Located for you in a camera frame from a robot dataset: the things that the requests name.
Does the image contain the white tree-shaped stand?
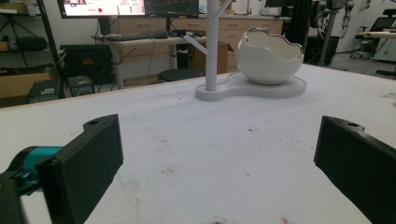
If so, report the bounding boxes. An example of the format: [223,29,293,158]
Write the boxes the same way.
[183,0,307,103]

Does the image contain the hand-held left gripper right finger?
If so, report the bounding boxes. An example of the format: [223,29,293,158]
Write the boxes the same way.
[313,115,396,224]

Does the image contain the wooden desk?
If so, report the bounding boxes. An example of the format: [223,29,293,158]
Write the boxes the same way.
[92,35,208,90]

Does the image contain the black equipment case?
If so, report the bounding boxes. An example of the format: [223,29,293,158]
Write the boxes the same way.
[59,43,115,86]

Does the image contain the large brown cardboard box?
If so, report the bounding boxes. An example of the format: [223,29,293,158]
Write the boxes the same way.
[187,40,238,75]

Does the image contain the white eggshell-shaped bowl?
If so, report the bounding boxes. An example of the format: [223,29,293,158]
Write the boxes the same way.
[235,26,304,86]

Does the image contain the computer monitor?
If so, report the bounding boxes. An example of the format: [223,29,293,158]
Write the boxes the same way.
[56,0,200,20]

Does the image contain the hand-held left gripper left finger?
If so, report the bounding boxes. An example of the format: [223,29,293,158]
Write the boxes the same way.
[35,113,124,224]

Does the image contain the black keyboard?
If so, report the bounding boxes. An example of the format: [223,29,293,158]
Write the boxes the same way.
[106,32,169,42]

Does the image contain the black round stool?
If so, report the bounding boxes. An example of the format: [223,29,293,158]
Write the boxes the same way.
[157,67,205,83]

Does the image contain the black metal stand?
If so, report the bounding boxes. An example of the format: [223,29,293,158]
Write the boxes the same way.
[36,0,67,99]

